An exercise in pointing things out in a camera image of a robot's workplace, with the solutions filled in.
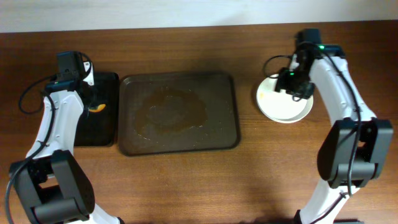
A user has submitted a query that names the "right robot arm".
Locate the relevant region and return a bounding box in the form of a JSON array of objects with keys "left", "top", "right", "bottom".
[{"left": 274, "top": 29, "right": 394, "bottom": 224}]

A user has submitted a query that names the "white plate top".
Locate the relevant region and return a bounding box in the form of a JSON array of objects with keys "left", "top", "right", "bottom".
[{"left": 255, "top": 74, "right": 313, "bottom": 123}]

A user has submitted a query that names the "small black tray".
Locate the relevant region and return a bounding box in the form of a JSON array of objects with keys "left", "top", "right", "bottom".
[{"left": 74, "top": 72, "right": 119, "bottom": 147}]

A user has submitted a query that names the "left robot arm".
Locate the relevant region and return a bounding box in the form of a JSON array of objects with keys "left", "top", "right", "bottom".
[{"left": 6, "top": 51, "right": 122, "bottom": 224}]

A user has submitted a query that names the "green and yellow sponge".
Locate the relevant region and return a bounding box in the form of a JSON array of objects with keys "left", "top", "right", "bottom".
[{"left": 88, "top": 104, "right": 106, "bottom": 113}]

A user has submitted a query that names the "brown plastic serving tray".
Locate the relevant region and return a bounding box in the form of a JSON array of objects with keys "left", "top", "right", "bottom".
[{"left": 118, "top": 71, "right": 241, "bottom": 157}]

